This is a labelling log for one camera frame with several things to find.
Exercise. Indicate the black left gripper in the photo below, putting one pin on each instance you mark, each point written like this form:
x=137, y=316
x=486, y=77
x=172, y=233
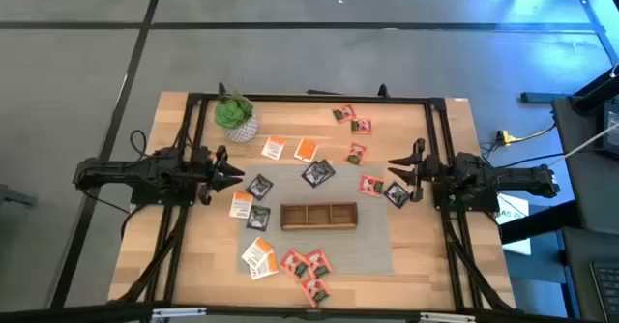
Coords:
x=205, y=168

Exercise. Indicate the black metal rig frame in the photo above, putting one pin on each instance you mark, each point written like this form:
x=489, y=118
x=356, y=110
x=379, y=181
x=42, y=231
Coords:
x=271, y=98

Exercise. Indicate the orange peach tea packet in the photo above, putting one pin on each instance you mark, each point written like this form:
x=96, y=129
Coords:
x=362, y=126
x=294, y=264
x=315, y=291
x=371, y=185
x=318, y=263
x=344, y=113
x=356, y=154

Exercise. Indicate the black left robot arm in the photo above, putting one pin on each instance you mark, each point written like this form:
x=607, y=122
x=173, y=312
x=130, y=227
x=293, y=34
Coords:
x=121, y=173

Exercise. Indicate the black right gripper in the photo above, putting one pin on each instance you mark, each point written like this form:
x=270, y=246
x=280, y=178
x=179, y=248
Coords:
x=428, y=170

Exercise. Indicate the yellow power plug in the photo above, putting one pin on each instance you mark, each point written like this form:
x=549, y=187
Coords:
x=505, y=137

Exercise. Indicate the computer screen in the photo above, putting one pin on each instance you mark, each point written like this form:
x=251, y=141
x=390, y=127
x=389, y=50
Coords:
x=611, y=129

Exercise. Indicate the green succulent in white pot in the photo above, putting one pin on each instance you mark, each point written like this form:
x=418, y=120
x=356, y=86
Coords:
x=234, y=115

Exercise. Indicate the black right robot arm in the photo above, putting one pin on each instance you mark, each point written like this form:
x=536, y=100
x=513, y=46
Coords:
x=508, y=178

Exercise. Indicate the black keyboard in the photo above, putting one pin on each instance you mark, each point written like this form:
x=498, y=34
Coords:
x=607, y=289

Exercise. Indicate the teal floor bar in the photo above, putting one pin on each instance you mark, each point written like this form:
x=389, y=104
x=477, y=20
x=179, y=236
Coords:
x=544, y=97

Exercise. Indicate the grey woven placemat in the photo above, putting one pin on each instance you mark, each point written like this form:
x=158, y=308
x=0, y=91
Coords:
x=358, y=245

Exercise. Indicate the black desk crossbar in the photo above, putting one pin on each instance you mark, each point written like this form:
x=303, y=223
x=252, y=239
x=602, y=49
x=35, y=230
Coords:
x=537, y=224

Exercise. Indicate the white orange Tazo tea packet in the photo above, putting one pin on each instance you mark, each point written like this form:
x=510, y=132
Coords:
x=306, y=150
x=274, y=148
x=266, y=269
x=257, y=251
x=241, y=204

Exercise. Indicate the silver metal bracket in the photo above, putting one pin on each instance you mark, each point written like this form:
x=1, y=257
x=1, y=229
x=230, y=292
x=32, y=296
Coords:
x=179, y=312
x=447, y=318

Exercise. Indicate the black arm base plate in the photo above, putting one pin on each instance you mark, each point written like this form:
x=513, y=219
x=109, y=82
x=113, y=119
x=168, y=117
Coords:
x=145, y=199
x=483, y=206

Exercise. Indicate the grey-blue chair foot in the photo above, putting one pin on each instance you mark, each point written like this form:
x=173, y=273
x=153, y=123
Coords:
x=14, y=197

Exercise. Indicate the black overhead beam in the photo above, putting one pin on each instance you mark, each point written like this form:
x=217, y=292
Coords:
x=97, y=312

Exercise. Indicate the white paper sign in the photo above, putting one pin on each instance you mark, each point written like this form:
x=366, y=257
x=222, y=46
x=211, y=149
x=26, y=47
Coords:
x=517, y=207

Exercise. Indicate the wooden three-compartment tea tray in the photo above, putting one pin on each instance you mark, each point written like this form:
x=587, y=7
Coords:
x=319, y=216

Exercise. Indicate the dark grey desk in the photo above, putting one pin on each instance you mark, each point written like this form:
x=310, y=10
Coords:
x=580, y=192

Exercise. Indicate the black blackcurrant tea packet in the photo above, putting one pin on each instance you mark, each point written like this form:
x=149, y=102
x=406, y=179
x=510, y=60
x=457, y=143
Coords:
x=258, y=217
x=397, y=195
x=312, y=175
x=328, y=167
x=259, y=186

